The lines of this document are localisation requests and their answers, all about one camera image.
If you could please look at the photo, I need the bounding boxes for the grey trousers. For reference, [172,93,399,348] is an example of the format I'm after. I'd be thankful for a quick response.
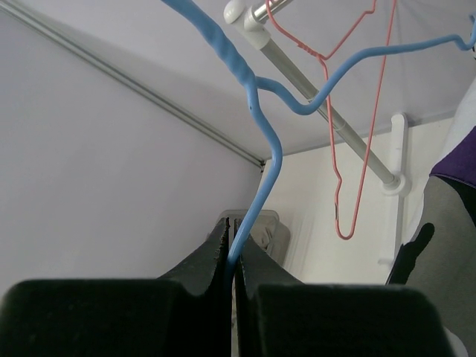
[251,222,276,251]

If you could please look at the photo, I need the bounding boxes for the pink wire hanger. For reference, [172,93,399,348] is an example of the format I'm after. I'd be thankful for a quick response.
[265,1,396,240]

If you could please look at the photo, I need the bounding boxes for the purple patterned garment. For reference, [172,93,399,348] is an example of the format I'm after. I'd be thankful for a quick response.
[382,74,476,357]

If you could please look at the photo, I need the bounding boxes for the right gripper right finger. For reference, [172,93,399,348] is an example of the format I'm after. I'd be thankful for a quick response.
[235,238,455,356]

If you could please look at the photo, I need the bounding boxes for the blue hanger with patterned garment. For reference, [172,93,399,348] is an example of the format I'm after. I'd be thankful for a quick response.
[161,1,475,283]

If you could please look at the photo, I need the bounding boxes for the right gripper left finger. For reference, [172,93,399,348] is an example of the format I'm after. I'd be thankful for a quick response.
[1,219,231,356]

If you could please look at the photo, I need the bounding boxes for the grey plastic bin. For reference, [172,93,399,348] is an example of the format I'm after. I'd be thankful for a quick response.
[206,209,292,268]

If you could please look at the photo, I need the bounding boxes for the white metal clothes rack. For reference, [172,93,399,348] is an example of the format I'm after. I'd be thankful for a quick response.
[223,1,411,268]

